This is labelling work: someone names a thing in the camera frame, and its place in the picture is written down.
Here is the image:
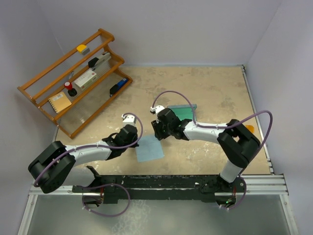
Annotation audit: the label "grey glasses case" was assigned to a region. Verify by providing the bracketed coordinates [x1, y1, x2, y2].
[167, 104, 193, 120]

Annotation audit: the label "blue cleaning cloth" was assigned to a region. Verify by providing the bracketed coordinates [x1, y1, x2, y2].
[135, 135, 164, 163]

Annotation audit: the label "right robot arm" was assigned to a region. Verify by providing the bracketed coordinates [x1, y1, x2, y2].
[150, 105, 261, 191]

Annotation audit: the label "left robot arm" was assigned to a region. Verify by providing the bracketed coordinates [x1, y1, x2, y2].
[28, 124, 138, 193]

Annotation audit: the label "orange sunglasses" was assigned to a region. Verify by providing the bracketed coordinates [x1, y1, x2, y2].
[245, 125, 255, 133]

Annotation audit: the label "white green box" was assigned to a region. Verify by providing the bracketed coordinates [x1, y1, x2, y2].
[74, 69, 97, 90]

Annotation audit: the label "red black stamp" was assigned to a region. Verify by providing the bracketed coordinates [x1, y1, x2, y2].
[64, 82, 77, 97]

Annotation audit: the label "wooden shelf rack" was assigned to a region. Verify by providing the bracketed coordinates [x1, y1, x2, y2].
[18, 28, 133, 139]

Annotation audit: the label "brown spiral notebook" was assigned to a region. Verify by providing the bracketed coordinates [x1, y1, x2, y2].
[48, 92, 72, 114]

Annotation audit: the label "black white stapler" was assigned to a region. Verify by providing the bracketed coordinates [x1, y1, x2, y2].
[88, 51, 111, 68]

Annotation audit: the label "metal binder clip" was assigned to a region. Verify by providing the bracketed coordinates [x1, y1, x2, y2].
[69, 71, 74, 79]

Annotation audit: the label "yellow grey eraser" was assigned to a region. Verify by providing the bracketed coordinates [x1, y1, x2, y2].
[76, 44, 90, 55]

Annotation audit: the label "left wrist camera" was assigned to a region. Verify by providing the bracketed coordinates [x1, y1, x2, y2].
[122, 114, 137, 127]

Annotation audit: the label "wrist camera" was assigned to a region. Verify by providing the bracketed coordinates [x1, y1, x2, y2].
[150, 105, 165, 115]
[122, 114, 137, 127]

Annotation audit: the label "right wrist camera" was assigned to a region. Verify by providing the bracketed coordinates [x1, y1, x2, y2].
[150, 105, 165, 115]

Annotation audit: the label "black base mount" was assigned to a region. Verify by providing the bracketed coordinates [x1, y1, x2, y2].
[72, 167, 246, 207]

